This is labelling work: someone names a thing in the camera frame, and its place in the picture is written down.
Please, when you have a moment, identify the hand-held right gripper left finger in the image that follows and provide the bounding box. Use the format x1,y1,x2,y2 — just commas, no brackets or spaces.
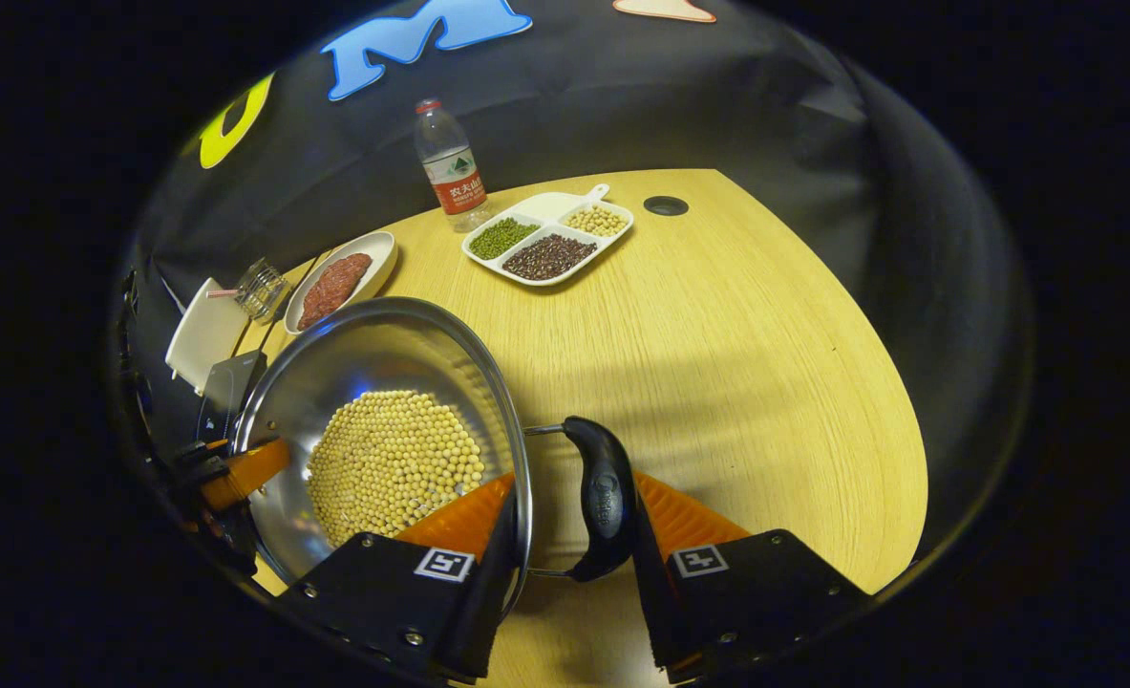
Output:
288,473,520,684

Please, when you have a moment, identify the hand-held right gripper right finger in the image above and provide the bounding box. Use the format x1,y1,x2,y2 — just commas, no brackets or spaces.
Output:
629,468,871,684

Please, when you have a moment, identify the black induction cooktop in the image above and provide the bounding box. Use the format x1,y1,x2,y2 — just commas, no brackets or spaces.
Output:
196,350,269,445

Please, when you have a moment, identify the steel pot with black handle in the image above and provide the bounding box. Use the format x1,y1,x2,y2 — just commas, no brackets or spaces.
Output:
232,296,637,586

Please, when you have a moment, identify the pile of soybeans in pot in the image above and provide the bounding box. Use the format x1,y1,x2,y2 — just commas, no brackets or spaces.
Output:
305,389,486,548

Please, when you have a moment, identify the white toaster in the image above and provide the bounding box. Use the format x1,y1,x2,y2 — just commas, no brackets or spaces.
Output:
164,277,250,396

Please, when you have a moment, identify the red-brown meat piece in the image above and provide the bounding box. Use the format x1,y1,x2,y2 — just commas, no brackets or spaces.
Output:
330,252,374,293
297,277,351,331

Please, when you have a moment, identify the white round plate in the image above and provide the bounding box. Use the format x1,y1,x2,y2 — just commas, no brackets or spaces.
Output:
284,230,399,335

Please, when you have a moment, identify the heap of green mung beans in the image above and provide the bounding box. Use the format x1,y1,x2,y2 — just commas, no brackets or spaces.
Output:
469,217,540,261

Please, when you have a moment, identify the plastic water bottle red label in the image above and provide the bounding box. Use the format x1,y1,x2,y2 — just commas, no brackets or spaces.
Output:
414,97,491,233

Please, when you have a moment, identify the heap of dark red beans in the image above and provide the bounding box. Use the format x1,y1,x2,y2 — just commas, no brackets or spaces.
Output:
502,233,599,282

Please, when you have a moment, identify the heap of yellow beans in dish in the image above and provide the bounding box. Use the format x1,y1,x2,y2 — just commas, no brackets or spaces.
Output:
563,204,629,238

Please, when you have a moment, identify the white divided dish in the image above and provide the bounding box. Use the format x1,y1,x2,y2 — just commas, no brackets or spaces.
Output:
461,183,635,288

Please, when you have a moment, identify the black backdrop cloth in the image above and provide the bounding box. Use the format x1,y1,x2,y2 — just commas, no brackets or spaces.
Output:
120,0,1034,574

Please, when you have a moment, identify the wire basket holder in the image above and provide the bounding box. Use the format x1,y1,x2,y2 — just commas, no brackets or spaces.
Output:
237,258,290,321

